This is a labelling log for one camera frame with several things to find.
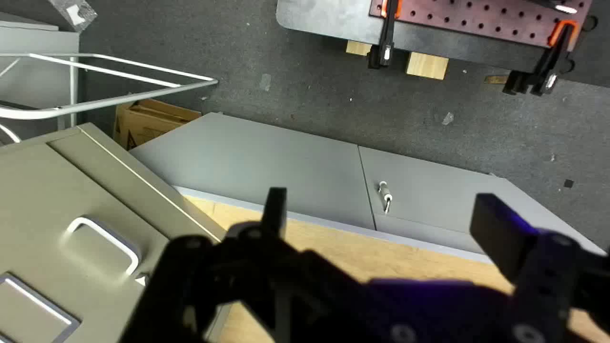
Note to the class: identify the silver drawer label holder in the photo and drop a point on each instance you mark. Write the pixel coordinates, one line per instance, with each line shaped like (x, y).
(31, 312)

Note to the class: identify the black orange left clamp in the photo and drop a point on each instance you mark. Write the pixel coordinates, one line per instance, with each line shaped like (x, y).
(382, 53)

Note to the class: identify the black orange clamp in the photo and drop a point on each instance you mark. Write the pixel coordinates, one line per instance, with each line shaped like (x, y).
(382, 53)
(552, 66)

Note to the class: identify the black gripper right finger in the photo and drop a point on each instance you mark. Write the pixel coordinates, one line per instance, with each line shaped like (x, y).
(552, 274)

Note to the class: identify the silver cabinet key lock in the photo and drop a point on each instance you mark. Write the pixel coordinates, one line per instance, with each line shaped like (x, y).
(386, 195)

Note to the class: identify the red perforated board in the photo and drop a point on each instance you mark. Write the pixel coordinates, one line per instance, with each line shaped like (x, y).
(523, 22)

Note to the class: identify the small wooden block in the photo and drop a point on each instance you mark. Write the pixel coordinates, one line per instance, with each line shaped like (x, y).
(357, 49)

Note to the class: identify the light wooden block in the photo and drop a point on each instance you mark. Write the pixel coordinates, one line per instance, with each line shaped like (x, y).
(424, 66)

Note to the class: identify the black orange right clamp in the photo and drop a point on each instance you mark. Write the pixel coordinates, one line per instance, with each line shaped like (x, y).
(552, 66)

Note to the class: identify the white metal wire rack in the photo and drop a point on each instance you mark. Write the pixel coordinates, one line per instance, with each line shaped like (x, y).
(60, 87)

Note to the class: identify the silver drawer handle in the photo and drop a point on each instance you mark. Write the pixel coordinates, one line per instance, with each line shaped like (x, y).
(125, 247)

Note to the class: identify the brown cardboard box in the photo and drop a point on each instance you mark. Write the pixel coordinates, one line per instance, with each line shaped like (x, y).
(149, 119)

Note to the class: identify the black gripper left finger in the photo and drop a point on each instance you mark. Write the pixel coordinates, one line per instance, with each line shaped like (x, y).
(254, 266)

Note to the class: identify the grey low storage cabinet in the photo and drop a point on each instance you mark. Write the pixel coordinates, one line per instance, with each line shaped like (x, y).
(334, 184)

